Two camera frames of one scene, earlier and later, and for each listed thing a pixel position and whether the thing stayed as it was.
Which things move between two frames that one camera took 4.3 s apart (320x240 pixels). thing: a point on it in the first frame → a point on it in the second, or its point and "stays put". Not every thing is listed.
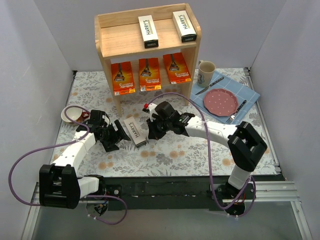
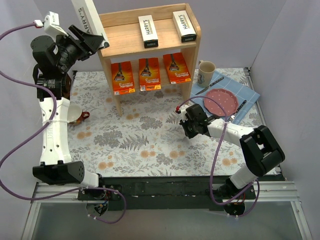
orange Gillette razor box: (149, 75) stays put
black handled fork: (233, 116) stays put
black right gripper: (155, 125) → (188, 127)
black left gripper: (111, 136) → (83, 44)
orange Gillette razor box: (123, 79) stays put
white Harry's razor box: (184, 25) stays put
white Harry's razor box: (135, 131) → (89, 20)
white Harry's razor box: (149, 32) stays put
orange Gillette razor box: (176, 68) stays put
